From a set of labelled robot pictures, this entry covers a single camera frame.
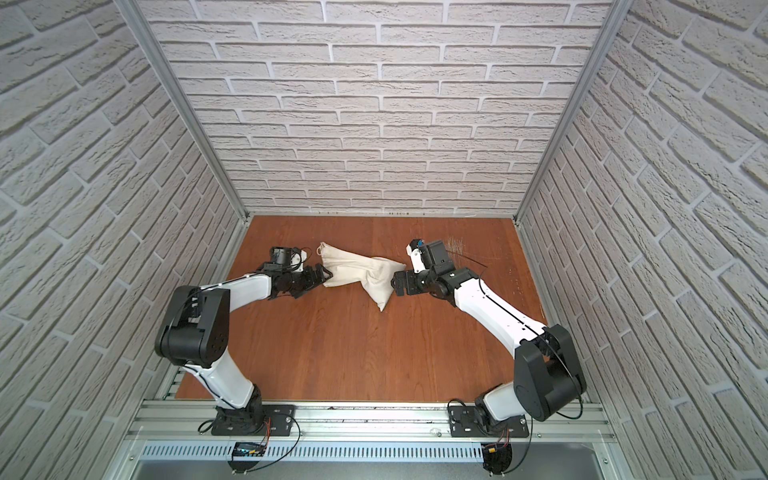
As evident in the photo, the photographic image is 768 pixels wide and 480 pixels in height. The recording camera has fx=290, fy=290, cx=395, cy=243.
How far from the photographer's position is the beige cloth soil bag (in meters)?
0.93

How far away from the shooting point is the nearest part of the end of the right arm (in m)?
0.61

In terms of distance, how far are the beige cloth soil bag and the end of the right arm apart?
161 millimetres
